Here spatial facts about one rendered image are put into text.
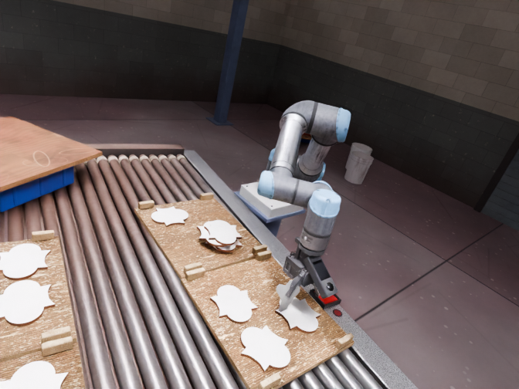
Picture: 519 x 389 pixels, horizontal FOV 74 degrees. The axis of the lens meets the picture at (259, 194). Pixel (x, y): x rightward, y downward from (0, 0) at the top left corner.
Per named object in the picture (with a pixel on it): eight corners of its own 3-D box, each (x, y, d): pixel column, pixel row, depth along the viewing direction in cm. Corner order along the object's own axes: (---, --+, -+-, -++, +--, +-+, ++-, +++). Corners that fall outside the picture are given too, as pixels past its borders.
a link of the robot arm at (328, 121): (293, 160, 174) (317, 94, 123) (321, 167, 174) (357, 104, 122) (287, 181, 170) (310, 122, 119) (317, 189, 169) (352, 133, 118)
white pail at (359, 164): (338, 176, 475) (347, 151, 459) (350, 174, 496) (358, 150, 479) (356, 186, 458) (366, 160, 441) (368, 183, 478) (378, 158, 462)
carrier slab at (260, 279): (269, 258, 126) (270, 254, 125) (353, 345, 99) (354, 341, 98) (180, 282, 105) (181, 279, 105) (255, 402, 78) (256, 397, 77)
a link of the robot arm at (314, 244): (336, 235, 92) (314, 241, 87) (331, 250, 94) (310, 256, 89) (317, 221, 97) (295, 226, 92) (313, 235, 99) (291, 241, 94)
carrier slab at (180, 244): (212, 200, 154) (213, 197, 153) (268, 255, 127) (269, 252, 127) (133, 211, 132) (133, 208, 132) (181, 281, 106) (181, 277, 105)
